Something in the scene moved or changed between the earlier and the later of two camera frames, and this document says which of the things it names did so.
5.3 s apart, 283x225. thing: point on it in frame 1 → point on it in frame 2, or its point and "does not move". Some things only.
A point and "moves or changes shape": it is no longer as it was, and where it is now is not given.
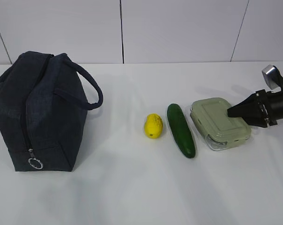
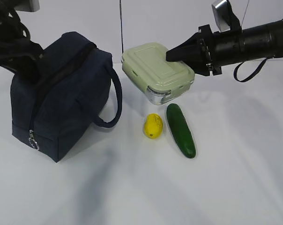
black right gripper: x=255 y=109 → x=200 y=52
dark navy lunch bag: x=40 y=107 moves or changes shape
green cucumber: x=181 y=130 does not move
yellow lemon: x=153 y=126 does not move
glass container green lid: x=220 y=131 → x=162 y=80
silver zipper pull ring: x=31 y=150 → x=31 y=139
